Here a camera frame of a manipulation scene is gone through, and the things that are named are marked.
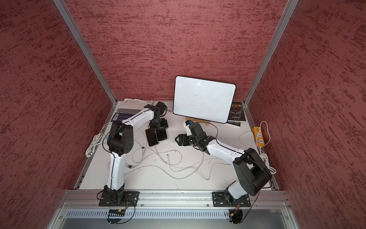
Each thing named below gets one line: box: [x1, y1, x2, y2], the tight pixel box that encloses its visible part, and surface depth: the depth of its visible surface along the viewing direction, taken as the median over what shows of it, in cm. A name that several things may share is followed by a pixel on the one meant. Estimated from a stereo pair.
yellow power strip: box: [253, 126, 265, 147], surface depth 98 cm
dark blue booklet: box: [110, 112, 136, 123], surface depth 109 cm
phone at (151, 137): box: [145, 128, 159, 147], surface depth 99 cm
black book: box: [226, 101, 246, 127], surface depth 109 cm
